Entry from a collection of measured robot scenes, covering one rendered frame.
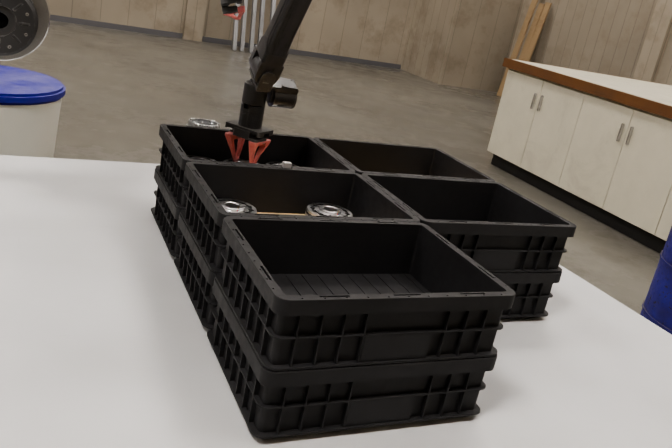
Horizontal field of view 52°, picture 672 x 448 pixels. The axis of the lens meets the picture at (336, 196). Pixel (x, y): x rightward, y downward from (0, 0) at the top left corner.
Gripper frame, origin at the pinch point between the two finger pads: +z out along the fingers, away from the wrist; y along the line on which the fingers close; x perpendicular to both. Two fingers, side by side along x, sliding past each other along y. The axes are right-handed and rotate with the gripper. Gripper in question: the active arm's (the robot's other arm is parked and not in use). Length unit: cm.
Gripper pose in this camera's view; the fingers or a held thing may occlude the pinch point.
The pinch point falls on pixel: (244, 161)
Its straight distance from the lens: 172.0
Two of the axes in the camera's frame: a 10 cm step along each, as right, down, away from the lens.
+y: -8.6, -3.1, 4.1
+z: -1.9, 9.3, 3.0
